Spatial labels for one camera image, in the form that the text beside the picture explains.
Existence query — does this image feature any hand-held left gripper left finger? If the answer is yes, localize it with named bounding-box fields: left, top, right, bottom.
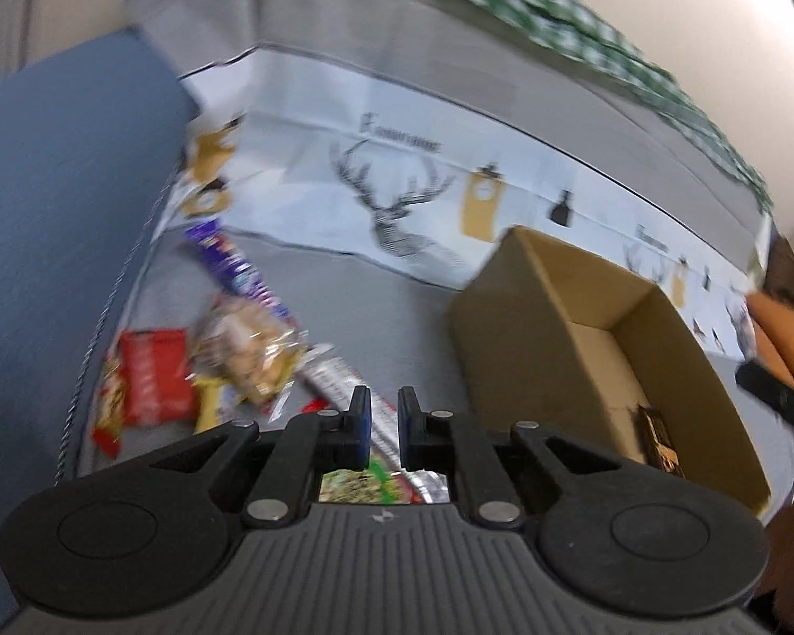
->
left=149, top=385, right=373, bottom=530

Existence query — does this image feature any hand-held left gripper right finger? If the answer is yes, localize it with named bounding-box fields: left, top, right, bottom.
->
left=397, top=386, right=627, bottom=530

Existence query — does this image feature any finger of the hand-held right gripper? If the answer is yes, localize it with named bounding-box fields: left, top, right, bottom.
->
left=734, top=357, right=794, bottom=459

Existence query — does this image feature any brown cardboard box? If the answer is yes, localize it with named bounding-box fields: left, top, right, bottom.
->
left=445, top=225, right=772, bottom=518

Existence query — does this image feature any dark red snack packet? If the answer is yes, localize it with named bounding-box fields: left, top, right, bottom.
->
left=118, top=329, right=198, bottom=425

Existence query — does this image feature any clear bag of beige snacks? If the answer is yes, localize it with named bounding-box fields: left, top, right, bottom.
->
left=192, top=294, right=309, bottom=407

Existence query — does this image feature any green snack packet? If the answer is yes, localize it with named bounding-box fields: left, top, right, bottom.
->
left=319, top=466, right=414, bottom=505

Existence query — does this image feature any silver striped snack packet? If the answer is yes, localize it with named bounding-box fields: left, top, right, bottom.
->
left=268, top=342, right=452, bottom=505

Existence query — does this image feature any orange cushion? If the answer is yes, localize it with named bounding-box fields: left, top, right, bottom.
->
left=744, top=291, right=794, bottom=404

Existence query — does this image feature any brown blanket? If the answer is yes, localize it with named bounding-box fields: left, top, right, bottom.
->
left=764, top=234, right=794, bottom=333

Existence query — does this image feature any dark brown snack packet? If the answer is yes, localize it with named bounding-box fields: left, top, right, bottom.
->
left=637, top=405, right=687, bottom=478

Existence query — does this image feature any purple snack packet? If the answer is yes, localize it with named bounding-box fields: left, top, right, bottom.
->
left=185, top=221, right=293, bottom=319

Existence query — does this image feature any red yellow snack packet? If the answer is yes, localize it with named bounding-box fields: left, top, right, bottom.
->
left=91, top=353, right=128, bottom=459

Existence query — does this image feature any blue sofa armrest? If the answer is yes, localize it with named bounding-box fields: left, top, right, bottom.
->
left=0, top=26, right=201, bottom=635

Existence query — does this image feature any green checked cloth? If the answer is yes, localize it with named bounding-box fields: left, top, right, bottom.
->
left=397, top=0, right=778, bottom=213

